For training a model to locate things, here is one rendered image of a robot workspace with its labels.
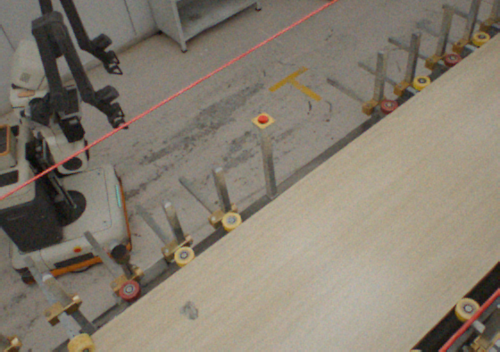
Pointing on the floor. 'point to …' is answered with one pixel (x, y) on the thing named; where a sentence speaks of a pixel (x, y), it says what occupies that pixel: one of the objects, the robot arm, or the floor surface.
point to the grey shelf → (197, 3)
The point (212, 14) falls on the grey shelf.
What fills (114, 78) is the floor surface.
